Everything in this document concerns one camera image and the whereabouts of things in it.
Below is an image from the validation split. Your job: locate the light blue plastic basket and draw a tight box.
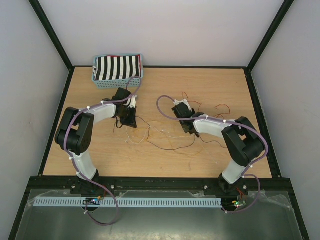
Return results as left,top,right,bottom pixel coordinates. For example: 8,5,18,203
91,53,144,89

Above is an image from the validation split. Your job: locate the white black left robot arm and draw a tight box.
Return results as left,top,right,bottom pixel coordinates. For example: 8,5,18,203
55,87,137,194

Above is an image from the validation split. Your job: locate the dark purple wire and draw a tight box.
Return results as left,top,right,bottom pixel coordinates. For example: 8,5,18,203
112,117,228,152

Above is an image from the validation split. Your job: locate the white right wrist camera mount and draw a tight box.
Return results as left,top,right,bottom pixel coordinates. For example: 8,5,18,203
173,99,192,111

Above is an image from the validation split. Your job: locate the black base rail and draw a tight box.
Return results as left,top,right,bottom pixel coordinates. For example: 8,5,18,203
27,176,292,198

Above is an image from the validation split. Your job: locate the orange wire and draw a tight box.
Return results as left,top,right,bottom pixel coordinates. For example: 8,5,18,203
134,121,203,157

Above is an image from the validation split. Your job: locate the black white striped cloth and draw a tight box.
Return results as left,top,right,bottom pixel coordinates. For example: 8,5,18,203
92,54,143,81

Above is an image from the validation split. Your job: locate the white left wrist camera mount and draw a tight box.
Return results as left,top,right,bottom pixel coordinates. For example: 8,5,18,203
125,95,137,109

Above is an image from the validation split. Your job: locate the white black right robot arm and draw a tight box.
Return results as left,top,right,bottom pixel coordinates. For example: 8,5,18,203
172,100,269,195

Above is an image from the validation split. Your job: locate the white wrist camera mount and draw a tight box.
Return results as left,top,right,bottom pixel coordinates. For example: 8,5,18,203
125,95,137,109
173,99,192,111

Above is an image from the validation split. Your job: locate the clear zip tie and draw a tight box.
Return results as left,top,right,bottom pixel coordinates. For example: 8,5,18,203
201,144,218,165

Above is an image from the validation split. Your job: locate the red wire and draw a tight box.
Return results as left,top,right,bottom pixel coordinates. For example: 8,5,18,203
181,91,232,120

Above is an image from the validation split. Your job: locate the light blue slotted cable duct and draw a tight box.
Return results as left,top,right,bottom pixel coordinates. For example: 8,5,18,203
33,197,222,208

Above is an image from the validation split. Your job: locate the yellow wire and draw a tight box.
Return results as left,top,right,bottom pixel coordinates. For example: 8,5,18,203
129,119,186,140

